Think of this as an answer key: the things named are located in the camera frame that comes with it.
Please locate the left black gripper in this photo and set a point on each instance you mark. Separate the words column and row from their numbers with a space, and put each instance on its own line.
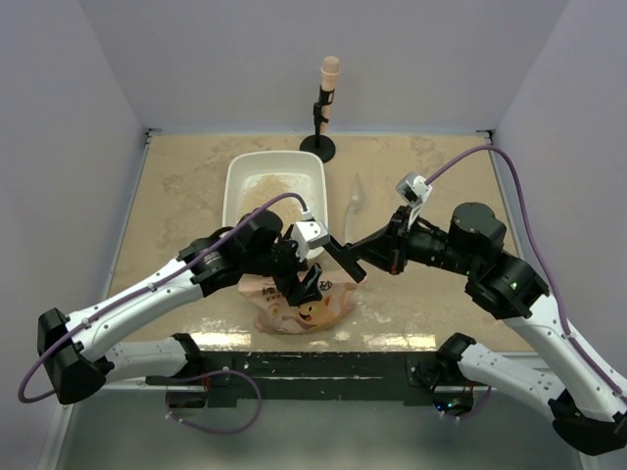
column 307, row 291

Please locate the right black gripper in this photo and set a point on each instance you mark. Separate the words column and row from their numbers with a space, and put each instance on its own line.
column 388, row 247

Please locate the clear plastic scoop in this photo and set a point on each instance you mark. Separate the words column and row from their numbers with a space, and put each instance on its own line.
column 354, row 206

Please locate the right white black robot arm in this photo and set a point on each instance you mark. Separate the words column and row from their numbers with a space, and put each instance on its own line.
column 579, row 394

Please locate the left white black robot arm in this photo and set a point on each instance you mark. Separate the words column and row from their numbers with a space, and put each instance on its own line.
column 84, row 350

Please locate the white plastic litter box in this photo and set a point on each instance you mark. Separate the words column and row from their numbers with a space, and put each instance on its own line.
column 253, row 179

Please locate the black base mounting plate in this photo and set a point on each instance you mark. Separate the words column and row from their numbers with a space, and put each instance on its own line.
column 221, row 379

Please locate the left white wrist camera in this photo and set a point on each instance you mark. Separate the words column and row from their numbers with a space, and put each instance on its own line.
column 309, row 234

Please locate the black stand with beige handle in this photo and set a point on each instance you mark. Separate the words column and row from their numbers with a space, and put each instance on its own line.
column 319, row 143

